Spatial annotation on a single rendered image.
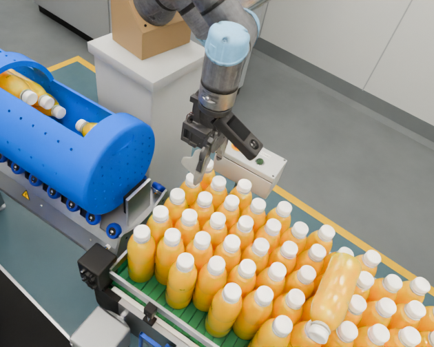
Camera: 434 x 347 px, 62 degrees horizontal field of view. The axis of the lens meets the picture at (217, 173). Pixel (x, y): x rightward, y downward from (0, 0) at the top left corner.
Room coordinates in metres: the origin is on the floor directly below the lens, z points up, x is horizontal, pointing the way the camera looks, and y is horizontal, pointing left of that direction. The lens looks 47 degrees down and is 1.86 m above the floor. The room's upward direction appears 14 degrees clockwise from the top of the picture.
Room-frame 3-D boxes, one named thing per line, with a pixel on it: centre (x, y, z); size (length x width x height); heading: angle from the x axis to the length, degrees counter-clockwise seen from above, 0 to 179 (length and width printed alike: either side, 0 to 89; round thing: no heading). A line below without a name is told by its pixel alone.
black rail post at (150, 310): (0.34, 0.08, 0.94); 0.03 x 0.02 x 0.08; 69
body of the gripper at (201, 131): (0.61, 0.04, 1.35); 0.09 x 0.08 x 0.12; 69
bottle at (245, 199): (0.69, -0.08, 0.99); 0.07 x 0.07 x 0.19
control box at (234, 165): (0.82, -0.09, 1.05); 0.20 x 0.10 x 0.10; 69
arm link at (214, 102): (0.61, 0.04, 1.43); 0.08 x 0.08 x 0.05
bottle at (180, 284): (0.41, 0.02, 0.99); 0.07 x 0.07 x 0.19
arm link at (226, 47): (0.61, 0.04, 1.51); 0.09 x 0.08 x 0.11; 173
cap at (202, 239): (0.48, 0.00, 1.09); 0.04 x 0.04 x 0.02
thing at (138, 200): (0.62, 0.21, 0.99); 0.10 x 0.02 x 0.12; 159
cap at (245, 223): (0.56, -0.10, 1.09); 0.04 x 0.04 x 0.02
